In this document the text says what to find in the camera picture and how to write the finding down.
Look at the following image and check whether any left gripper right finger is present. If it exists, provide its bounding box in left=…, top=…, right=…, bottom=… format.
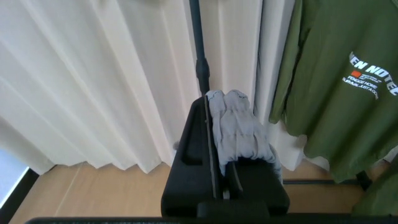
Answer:
left=225, top=157, right=291, bottom=217

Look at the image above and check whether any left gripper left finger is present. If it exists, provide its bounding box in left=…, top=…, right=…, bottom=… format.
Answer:
left=160, top=95, right=225, bottom=218

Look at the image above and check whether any pale grey garment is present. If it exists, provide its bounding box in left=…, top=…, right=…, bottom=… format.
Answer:
left=205, top=89, right=284, bottom=185

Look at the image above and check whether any green printed shirt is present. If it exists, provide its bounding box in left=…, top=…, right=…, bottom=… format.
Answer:
left=269, top=0, right=398, bottom=216

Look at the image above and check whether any black clothes rack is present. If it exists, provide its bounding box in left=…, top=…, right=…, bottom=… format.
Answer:
left=188, top=0, right=373, bottom=191

